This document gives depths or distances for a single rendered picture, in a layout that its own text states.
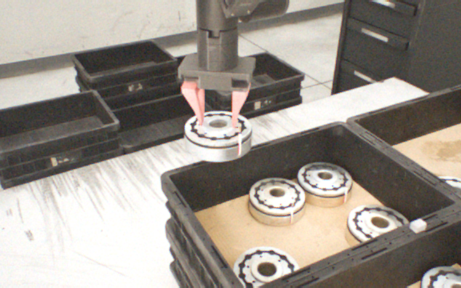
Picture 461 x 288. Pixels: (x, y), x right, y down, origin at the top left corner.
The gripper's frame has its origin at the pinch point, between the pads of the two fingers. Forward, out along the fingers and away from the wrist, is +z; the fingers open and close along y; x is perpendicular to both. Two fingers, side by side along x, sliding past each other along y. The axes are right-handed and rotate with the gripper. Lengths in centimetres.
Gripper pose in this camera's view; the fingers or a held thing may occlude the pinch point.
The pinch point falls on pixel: (218, 120)
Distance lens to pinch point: 70.4
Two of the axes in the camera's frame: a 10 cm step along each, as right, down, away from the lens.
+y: -9.9, -0.8, 1.3
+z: 0.0, 8.6, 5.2
